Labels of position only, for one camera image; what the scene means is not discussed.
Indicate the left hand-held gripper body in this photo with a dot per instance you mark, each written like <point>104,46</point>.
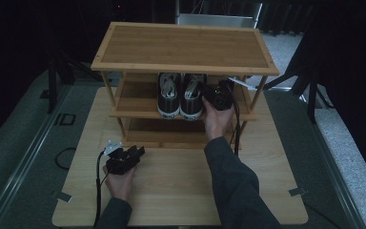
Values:
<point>119,162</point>

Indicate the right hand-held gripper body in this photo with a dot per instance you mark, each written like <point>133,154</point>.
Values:
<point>222,95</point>

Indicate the black canvas sneaker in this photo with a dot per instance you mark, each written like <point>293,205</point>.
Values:
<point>169,101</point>
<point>192,103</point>

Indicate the wooden three-tier shoe rack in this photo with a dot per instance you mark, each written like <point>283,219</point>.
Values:
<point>184,47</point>

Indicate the person's left hand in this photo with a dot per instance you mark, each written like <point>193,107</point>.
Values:
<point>120,186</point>

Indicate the person's right hand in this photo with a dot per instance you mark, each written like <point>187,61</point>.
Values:
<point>217,124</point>

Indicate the grey tape piece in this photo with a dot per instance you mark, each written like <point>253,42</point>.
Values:
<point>297,191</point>
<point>64,197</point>

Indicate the white box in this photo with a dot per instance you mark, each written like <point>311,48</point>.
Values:
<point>216,20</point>

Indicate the black metal stand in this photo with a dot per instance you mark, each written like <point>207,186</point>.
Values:
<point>312,98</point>
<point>52,89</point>

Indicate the metal floor rail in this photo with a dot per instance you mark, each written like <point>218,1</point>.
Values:
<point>28,152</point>
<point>333,171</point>

